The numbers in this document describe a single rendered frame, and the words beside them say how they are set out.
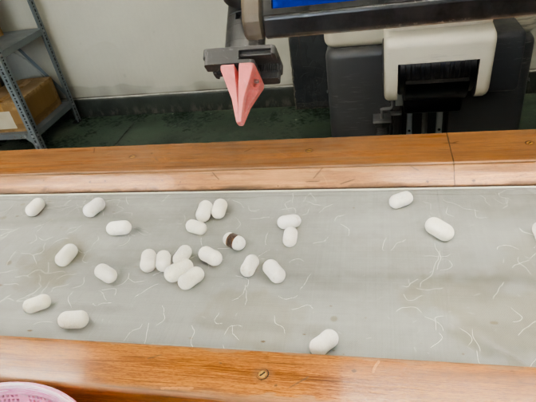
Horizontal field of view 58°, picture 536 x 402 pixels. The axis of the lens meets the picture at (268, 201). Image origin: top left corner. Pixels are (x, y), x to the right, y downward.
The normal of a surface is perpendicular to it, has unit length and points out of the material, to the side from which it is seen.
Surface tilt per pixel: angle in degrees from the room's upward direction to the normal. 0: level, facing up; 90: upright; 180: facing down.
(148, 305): 0
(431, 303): 0
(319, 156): 0
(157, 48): 90
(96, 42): 90
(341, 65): 90
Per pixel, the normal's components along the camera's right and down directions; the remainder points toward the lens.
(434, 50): -0.16, 0.69
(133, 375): -0.14, -0.80
